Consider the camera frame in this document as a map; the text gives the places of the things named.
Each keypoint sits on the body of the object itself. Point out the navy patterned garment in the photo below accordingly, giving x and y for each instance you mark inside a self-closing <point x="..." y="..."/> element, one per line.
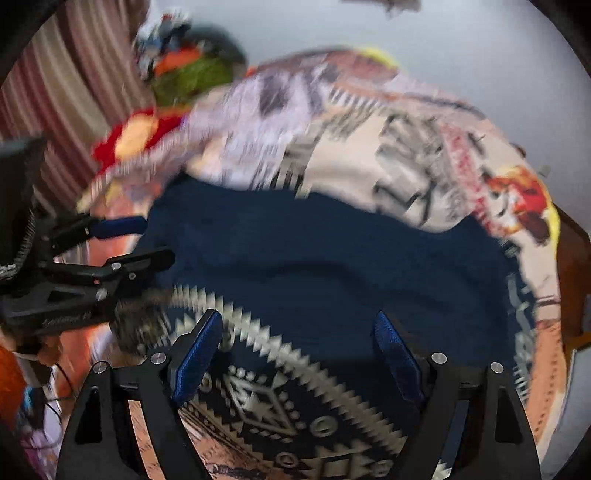
<point x="314" y="294"/>

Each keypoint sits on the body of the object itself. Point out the yellow blanket under bedspread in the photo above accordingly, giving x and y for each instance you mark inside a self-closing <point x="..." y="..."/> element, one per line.
<point x="552" y="216"/>

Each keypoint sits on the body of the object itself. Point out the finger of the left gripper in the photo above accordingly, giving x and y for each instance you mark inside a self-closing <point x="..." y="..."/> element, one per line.
<point x="71" y="232"/>
<point x="129" y="267"/>

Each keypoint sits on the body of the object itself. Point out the printed newspaper-pattern bedspread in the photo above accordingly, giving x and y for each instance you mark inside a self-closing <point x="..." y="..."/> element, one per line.
<point x="339" y="124"/>

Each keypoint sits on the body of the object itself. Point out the small black wall monitor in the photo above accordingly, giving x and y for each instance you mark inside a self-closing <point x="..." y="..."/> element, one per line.
<point x="394" y="6"/>

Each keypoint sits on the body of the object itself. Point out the green covered side table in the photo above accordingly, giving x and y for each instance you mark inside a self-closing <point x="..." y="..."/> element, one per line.
<point x="179" y="86"/>

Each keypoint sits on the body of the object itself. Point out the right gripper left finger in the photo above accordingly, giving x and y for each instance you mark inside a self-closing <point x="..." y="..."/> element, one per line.
<point x="99" y="441"/>

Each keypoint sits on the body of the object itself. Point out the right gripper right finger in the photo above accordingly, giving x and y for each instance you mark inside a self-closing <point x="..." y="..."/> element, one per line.
<point x="477" y="411"/>

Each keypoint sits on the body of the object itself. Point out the pile of clutter on table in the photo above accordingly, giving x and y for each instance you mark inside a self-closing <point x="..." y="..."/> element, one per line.
<point x="175" y="40"/>

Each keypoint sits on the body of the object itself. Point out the striped pink curtain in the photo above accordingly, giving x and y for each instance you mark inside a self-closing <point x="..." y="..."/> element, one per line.
<point x="74" y="81"/>

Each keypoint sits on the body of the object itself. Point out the red plush toy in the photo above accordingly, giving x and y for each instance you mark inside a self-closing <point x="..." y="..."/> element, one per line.
<point x="138" y="133"/>

